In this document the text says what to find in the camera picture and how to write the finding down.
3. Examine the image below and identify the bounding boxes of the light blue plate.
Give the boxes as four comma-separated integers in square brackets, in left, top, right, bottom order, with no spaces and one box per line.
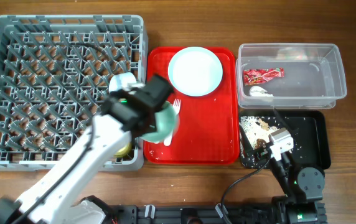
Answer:
[167,47,223,97]

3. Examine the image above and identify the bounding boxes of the yellow plastic cup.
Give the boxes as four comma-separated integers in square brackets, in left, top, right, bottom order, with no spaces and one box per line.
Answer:
[114,143,132,158]

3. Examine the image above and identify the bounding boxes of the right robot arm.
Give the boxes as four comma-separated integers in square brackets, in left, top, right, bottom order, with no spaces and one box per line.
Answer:
[239,109,331,223]

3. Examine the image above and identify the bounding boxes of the light blue bowl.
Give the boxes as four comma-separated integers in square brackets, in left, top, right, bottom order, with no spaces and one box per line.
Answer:
[108,72,137,93]

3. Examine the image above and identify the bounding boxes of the white plastic fork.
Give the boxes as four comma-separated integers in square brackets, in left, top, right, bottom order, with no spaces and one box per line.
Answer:
[163,98,181,146]

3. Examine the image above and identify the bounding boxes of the food scraps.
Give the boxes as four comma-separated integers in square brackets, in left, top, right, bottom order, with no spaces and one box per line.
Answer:
[240,116,279,149]

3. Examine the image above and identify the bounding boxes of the clear plastic bin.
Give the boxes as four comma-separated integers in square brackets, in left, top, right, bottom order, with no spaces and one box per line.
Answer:
[237,43,347,109]

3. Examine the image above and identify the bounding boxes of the white tissue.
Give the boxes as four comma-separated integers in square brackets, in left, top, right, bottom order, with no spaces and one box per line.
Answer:
[250,86,273,97]

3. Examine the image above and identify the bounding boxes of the mint green bowl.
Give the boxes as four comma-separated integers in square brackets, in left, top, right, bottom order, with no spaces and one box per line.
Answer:
[140,101,179,142]

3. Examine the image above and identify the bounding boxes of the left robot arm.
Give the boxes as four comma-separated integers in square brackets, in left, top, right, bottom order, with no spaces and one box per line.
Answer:
[0,75,177,223]

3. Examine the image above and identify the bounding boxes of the black plastic tray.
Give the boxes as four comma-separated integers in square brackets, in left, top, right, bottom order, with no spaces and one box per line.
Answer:
[239,109,331,170]

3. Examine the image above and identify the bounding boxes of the red plastic tray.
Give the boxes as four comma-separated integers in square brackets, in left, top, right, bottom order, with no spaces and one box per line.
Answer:
[143,47,240,166]

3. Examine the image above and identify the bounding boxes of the red snack wrapper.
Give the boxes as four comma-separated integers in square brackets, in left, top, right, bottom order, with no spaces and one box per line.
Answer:
[243,68,284,85]

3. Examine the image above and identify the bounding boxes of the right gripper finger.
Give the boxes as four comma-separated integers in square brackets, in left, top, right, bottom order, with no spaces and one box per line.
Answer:
[273,109,298,134]
[239,126,253,152]

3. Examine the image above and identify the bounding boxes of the grey dishwasher rack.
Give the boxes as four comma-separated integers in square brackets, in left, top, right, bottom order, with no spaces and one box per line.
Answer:
[0,15,148,171]

